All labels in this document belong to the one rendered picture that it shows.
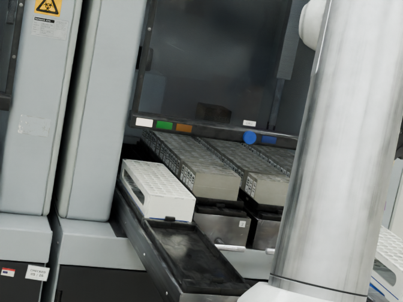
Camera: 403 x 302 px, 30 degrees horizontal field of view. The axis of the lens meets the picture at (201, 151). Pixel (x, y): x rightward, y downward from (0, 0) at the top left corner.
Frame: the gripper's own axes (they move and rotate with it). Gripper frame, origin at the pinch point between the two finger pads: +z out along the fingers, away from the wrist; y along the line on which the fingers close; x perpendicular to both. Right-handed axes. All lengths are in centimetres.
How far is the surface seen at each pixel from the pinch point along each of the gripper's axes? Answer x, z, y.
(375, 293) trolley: -11.7, 11.2, -6.3
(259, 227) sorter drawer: 31.0, 14.2, -13.5
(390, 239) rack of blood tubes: 1.6, 5.0, 1.8
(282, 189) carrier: 39.0, 6.7, -6.8
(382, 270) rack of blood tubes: -0.3, 10.7, 0.7
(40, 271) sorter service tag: 28, 28, -60
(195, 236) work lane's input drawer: 14.4, 12.8, -32.7
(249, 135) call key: 36.0, -5.3, -18.7
